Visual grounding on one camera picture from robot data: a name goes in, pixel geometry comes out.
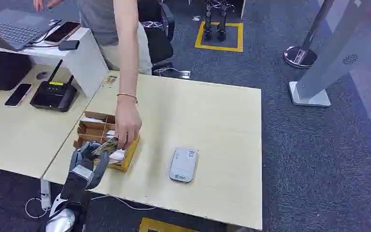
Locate black router with antennas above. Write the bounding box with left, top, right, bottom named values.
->
left=29, top=59, right=78, bottom=113

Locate chrome stanchion post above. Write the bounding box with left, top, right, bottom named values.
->
left=283, top=0, right=336, bottom=69

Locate white desk riser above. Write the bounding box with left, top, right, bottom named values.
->
left=0, top=27, right=110, bottom=99

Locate white power strip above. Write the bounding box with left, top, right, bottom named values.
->
left=40, top=178, right=52, bottom=211

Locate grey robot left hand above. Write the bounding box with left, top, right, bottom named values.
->
left=70, top=142, right=110, bottom=190

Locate wooden card box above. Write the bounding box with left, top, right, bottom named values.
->
left=73, top=111, right=141, bottom=173

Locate person's right hand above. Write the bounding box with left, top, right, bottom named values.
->
left=114, top=97, right=143, bottom=150

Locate person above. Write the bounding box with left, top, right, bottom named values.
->
left=33, top=0, right=153, bottom=150

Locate small black box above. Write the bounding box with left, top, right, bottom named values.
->
left=58, top=40, right=81, bottom=52

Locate small desk sticker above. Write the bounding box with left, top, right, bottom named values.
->
left=101, top=75, right=118, bottom=87

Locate gold bracelet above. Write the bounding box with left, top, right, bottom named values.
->
left=116, top=92, right=139, bottom=104

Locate green printed card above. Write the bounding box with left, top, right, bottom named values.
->
left=92, top=137, right=119, bottom=157

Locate large black case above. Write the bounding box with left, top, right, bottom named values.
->
left=0, top=48, right=33, bottom=91

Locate black phone with pale case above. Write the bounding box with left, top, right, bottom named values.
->
left=43, top=21, right=82, bottom=46

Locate black office chair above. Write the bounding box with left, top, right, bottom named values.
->
left=137, top=0, right=176, bottom=65

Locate white floor adapter with cable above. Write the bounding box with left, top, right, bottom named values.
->
left=153, top=66, right=192, bottom=80

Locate person's left hand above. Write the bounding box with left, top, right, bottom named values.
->
left=33, top=0, right=63, bottom=12

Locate grey laptop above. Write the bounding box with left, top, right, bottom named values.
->
left=0, top=8, right=59, bottom=52

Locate yellow floor tape square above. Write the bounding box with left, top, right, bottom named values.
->
left=194, top=21, right=244, bottom=53

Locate white cable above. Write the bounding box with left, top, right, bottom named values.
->
left=24, top=194, right=158, bottom=220

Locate white floor stand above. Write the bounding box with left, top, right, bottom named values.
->
left=288, top=0, right=371, bottom=108

